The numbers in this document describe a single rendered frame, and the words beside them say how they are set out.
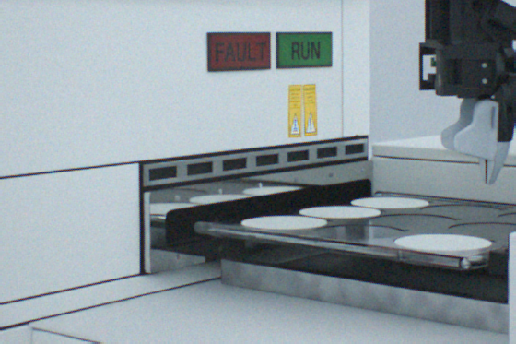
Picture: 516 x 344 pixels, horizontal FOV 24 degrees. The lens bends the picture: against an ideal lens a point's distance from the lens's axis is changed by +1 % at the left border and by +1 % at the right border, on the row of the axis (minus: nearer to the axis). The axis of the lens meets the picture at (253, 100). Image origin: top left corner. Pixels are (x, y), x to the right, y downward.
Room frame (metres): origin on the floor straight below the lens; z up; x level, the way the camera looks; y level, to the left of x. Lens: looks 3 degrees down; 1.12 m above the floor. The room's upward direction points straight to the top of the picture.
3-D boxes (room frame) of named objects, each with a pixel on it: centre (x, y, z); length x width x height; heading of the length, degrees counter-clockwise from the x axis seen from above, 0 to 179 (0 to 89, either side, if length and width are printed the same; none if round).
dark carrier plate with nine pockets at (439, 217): (1.43, -0.19, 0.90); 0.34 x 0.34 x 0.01; 49
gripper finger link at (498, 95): (1.26, -0.26, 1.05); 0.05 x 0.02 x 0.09; 13
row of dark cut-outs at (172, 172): (1.56, -0.02, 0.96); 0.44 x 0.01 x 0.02; 139
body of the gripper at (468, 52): (1.28, -0.23, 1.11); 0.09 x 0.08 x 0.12; 103
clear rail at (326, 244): (1.29, -0.07, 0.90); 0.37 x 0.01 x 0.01; 49
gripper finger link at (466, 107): (1.30, -0.23, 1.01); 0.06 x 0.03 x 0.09; 103
